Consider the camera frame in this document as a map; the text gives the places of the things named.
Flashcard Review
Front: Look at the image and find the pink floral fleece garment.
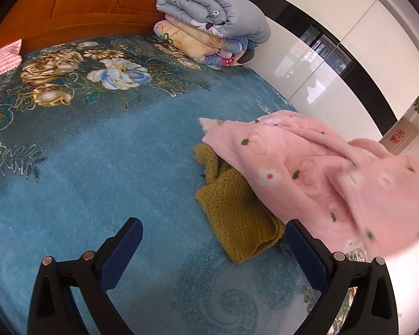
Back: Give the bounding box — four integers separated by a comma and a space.
203, 111, 419, 257

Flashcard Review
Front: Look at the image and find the mustard yellow knit sweater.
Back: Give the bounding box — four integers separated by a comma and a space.
193, 144, 284, 264

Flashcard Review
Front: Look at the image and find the cardboard box with red print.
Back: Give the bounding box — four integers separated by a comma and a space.
380, 117, 419, 155

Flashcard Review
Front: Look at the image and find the blue floral bed blanket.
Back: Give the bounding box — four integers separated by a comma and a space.
0, 35, 318, 334

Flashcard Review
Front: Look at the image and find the cream patterned folded cloth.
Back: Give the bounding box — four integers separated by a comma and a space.
198, 117, 224, 135

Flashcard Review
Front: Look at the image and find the pink white patterned pillow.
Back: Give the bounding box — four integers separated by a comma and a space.
0, 39, 22, 75

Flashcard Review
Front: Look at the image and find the yellow floral folded blanket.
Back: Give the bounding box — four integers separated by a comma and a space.
153, 14, 257, 68

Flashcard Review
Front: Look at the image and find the wooden bed headboard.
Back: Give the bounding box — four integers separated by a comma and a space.
0, 0, 162, 54

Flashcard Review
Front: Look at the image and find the grey folded quilt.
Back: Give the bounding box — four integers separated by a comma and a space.
156, 0, 271, 44

